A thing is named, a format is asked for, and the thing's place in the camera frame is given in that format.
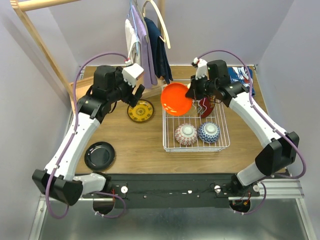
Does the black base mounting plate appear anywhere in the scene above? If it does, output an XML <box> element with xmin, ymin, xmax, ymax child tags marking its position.
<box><xmin>82</xmin><ymin>173</ymin><xmax>261</xmax><ymax>210</ymax></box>

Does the red floral plate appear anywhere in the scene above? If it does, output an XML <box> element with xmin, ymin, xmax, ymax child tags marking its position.
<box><xmin>197</xmin><ymin>96</ymin><xmax>216</xmax><ymax>119</ymax></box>

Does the wooden clothes rack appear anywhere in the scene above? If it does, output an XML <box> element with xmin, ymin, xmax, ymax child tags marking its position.
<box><xmin>9</xmin><ymin>0</ymin><xmax>166</xmax><ymax>113</ymax></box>

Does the yellow patterned small plate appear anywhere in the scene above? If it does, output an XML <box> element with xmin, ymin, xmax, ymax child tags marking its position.
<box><xmin>127</xmin><ymin>99</ymin><xmax>155</xmax><ymax>123</ymax></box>

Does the white wire dish rack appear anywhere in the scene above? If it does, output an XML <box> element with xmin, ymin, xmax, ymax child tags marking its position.
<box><xmin>162</xmin><ymin>103</ymin><xmax>231</xmax><ymax>153</ymax></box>

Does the purple cable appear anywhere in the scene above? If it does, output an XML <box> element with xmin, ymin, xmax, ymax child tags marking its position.
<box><xmin>44</xmin><ymin>51</ymin><xmax>131</xmax><ymax>220</ymax></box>
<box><xmin>197</xmin><ymin>49</ymin><xmax>307</xmax><ymax>216</ymax></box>

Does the lilac hanging cloth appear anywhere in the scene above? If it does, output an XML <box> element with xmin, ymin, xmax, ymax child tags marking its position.
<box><xmin>132</xmin><ymin>4</ymin><xmax>158</xmax><ymax>89</ymax></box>

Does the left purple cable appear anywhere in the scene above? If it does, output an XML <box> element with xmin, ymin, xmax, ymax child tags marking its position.
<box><xmin>44</xmin><ymin>51</ymin><xmax>131</xmax><ymax>220</ymax></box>

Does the orange plate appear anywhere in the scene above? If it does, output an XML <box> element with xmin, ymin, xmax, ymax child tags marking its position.
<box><xmin>160</xmin><ymin>82</ymin><xmax>193</xmax><ymax>116</ymax></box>

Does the red white patterned bowl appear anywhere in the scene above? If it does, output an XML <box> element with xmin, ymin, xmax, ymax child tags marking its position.
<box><xmin>174</xmin><ymin>123</ymin><xmax>198</xmax><ymax>146</ymax></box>

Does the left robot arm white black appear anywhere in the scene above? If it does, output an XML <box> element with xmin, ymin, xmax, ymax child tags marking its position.
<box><xmin>32</xmin><ymin>63</ymin><xmax>145</xmax><ymax>206</ymax></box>

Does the blue patterned bowl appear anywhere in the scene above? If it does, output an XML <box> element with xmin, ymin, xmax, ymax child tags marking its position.
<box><xmin>197</xmin><ymin>122</ymin><xmax>221</xmax><ymax>144</ymax></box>

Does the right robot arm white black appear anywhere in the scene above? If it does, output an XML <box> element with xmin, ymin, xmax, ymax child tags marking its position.
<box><xmin>185</xmin><ymin>57</ymin><xmax>299</xmax><ymax>196</ymax></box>

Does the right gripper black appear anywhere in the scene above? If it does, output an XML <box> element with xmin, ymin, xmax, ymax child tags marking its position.
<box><xmin>186</xmin><ymin>73</ymin><xmax>217</xmax><ymax>101</ymax></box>

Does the navy hanging cloth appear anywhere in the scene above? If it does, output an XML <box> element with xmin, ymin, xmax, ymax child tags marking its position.
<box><xmin>144</xmin><ymin>17</ymin><xmax>173</xmax><ymax>84</ymax></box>

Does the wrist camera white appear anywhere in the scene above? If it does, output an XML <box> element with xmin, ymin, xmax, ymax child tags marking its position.
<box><xmin>121</xmin><ymin>59</ymin><xmax>144</xmax><ymax>88</ymax></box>
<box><xmin>191</xmin><ymin>57</ymin><xmax>208</xmax><ymax>80</ymax></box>

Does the wooden hanger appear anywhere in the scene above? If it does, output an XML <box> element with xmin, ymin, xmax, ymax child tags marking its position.
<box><xmin>142</xmin><ymin>0</ymin><xmax>171</xmax><ymax>49</ymax></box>

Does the white hanging cloth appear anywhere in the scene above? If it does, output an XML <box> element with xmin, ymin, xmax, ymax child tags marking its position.
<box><xmin>124</xmin><ymin>19</ymin><xmax>141</xmax><ymax>65</ymax></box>

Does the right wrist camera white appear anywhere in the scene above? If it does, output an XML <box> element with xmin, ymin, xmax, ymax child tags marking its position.
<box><xmin>191</xmin><ymin>57</ymin><xmax>208</xmax><ymax>80</ymax></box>

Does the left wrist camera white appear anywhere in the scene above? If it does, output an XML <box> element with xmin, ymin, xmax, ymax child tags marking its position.
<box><xmin>121</xmin><ymin>59</ymin><xmax>144</xmax><ymax>88</ymax></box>

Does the blue red patterned folded cloth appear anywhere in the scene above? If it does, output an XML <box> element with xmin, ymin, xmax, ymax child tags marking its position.
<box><xmin>227</xmin><ymin>66</ymin><xmax>250</xmax><ymax>91</ymax></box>

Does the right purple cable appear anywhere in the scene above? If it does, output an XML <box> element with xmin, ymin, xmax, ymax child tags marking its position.
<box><xmin>197</xmin><ymin>49</ymin><xmax>307</xmax><ymax>216</ymax></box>

